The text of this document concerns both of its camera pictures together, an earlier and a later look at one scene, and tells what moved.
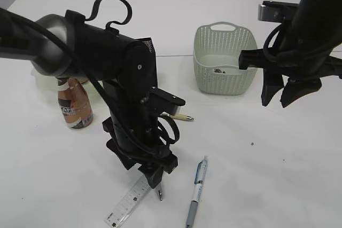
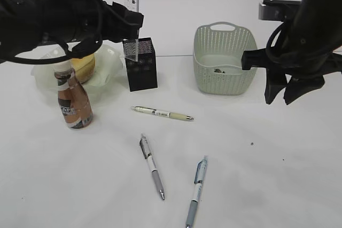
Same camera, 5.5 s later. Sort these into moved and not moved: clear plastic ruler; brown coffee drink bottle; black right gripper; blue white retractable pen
Moved: clear plastic ruler
Not moved: black right gripper; blue white retractable pen; brown coffee drink bottle
